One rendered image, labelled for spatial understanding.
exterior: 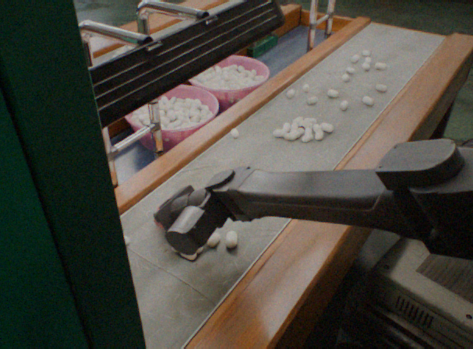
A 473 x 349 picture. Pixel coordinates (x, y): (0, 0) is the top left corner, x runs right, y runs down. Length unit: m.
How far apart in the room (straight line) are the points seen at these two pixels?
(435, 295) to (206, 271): 0.62
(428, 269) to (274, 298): 0.61
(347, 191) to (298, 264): 0.35
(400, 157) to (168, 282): 0.52
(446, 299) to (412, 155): 0.85
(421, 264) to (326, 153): 0.39
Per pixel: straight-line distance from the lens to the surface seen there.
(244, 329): 0.72
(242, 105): 1.28
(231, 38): 0.87
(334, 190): 0.50
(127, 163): 1.23
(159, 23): 1.95
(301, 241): 0.85
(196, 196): 0.76
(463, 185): 0.38
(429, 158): 0.40
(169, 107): 1.35
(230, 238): 0.85
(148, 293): 0.81
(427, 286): 1.25
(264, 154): 1.12
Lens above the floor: 1.37
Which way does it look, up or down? 38 degrees down
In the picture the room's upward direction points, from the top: straight up
